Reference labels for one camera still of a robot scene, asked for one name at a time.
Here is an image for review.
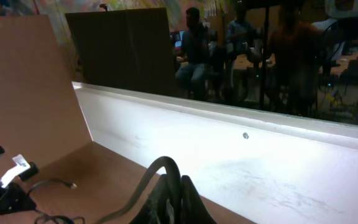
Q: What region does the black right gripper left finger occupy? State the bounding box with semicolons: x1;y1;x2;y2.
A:
129;174;170;224

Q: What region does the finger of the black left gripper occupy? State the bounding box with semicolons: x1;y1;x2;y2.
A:
0;182;37;215

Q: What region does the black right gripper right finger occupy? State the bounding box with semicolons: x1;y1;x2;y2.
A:
180;175;216;224

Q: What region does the thick black USB cable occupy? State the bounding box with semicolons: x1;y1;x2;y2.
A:
94;156;182;224

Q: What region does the brown side panel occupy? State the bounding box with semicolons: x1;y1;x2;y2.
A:
0;16;91;175

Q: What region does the seated person in background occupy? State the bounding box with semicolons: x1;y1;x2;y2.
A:
175;7;209;100

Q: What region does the dark upright board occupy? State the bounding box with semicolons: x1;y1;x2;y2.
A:
65;8;183;97

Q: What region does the person in patterned shirt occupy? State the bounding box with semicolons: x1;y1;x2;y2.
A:
225;1;256;105

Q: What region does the standing person in orange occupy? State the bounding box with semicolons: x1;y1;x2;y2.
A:
267;1;321;116

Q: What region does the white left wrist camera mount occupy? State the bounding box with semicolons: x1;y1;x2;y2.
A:
0;154;30;189

